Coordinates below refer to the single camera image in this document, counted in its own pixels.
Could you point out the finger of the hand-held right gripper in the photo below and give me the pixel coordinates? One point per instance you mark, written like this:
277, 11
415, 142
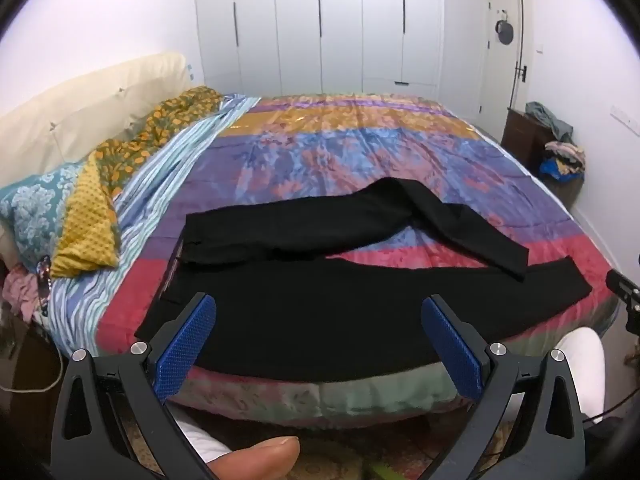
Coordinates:
625, 287

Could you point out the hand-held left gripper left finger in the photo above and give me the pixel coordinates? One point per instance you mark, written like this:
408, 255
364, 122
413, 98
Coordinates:
185, 345

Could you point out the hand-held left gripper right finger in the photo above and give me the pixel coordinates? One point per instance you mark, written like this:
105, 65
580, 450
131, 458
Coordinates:
450, 345

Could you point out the black pants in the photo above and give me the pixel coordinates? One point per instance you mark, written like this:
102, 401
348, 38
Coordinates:
310, 320

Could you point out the person's left hand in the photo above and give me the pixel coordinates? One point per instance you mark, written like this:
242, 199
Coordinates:
255, 457

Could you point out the person's left leg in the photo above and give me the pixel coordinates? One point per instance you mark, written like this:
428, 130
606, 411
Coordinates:
200, 440

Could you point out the person's leg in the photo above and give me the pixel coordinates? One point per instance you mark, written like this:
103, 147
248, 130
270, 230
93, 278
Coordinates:
580, 375
200, 440

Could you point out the person's right leg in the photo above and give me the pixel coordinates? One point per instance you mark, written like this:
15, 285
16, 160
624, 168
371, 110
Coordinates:
580, 375

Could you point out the pile of mixed clothes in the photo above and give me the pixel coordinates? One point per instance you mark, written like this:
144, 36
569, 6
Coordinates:
565, 157

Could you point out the green object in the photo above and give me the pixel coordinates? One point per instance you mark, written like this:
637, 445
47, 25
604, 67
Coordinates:
385, 474

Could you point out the blue striped bed sheet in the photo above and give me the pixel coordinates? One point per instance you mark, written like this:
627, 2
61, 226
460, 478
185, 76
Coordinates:
145, 195

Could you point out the yellow dotted pillow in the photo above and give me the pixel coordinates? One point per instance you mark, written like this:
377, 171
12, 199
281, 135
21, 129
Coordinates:
85, 225

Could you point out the pink crumpled clothes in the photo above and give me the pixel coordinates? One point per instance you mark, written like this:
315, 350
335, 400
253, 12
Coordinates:
20, 290

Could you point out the dark wooden nightstand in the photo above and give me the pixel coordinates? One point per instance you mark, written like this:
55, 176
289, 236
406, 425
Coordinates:
522, 132

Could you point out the grey cloth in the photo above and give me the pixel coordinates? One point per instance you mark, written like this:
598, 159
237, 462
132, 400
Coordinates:
547, 117

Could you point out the teal floral pillow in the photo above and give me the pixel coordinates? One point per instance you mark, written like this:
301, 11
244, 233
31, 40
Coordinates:
35, 210

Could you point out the colourful patchwork quilt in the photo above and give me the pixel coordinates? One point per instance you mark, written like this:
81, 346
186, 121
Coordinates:
350, 155

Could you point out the orange green floral blanket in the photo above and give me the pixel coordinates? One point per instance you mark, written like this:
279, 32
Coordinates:
165, 115

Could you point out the white door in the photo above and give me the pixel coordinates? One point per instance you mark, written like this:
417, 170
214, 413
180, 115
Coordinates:
495, 75

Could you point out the cream padded headboard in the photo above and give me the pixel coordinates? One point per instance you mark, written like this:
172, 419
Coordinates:
75, 110

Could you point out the dark round door hanging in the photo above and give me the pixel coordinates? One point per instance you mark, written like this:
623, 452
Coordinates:
504, 32

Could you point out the white wardrobe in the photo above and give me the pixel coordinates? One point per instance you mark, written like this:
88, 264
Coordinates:
300, 25

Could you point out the white wall socket strip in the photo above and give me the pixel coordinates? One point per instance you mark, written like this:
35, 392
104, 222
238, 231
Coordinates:
625, 119

